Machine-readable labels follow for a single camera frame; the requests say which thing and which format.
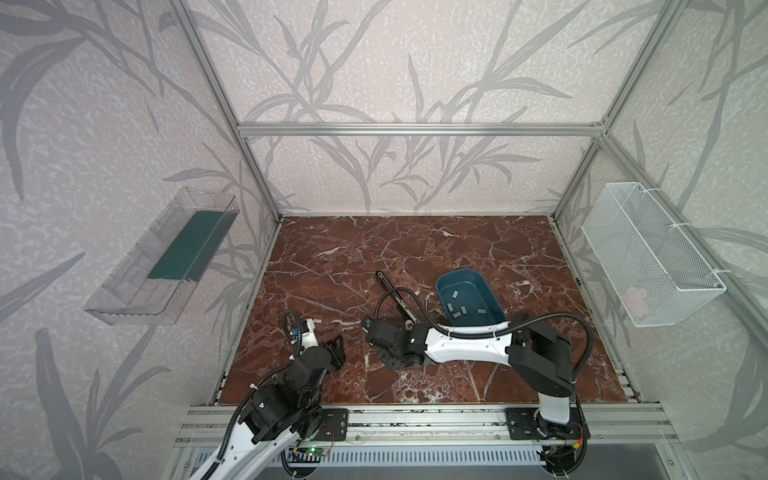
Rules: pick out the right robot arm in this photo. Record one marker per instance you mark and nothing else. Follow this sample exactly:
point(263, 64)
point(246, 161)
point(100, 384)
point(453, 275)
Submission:
point(539, 354)

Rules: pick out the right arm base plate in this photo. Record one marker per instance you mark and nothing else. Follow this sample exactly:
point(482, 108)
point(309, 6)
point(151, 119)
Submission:
point(526, 423)

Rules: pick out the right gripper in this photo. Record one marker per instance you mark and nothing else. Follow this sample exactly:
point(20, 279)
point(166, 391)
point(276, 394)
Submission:
point(372, 327)

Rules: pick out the pink object in basket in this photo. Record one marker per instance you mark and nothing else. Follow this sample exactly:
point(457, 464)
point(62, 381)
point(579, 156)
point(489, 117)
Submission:
point(635, 301)

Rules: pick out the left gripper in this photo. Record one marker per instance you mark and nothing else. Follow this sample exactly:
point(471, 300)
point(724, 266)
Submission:
point(332, 353)

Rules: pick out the clear plastic wall bin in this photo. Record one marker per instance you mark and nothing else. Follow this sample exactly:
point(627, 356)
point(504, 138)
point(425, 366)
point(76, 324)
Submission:
point(152, 285)

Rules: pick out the white wire mesh basket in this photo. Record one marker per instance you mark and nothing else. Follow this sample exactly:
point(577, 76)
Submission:
point(639, 244)

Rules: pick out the aluminium mounting rail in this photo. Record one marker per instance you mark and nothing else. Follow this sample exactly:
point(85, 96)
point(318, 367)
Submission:
point(443, 424)

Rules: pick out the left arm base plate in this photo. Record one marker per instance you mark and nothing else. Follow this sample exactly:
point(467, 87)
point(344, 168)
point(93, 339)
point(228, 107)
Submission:
point(326, 425)

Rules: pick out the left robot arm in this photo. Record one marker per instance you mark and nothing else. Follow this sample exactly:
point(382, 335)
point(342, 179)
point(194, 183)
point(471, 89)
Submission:
point(283, 409)

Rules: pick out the teal plastic tray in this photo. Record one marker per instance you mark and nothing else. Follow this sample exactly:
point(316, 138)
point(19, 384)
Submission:
point(474, 294)

